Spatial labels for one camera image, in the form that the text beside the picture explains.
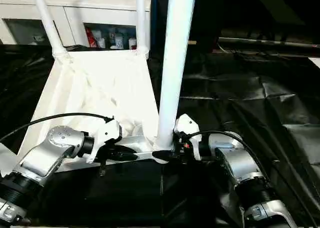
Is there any white plastic table top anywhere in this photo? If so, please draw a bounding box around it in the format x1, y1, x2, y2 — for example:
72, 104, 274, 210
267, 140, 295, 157
0, 49, 174, 174

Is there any black plastic mat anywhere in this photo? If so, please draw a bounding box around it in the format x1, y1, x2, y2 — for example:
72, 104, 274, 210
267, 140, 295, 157
0, 44, 320, 228

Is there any red bottle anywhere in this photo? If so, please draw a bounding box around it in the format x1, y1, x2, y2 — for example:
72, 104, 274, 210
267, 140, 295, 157
86, 28, 98, 48

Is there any dark blue panel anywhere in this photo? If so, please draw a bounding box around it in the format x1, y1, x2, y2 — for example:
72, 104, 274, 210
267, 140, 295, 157
149, 0, 160, 51

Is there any white sideboard cabinet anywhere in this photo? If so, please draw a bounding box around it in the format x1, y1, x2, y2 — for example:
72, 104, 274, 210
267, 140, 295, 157
0, 0, 153, 51

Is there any dark metal rail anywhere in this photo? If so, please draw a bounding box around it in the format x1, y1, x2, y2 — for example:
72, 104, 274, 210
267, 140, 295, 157
218, 36, 320, 49

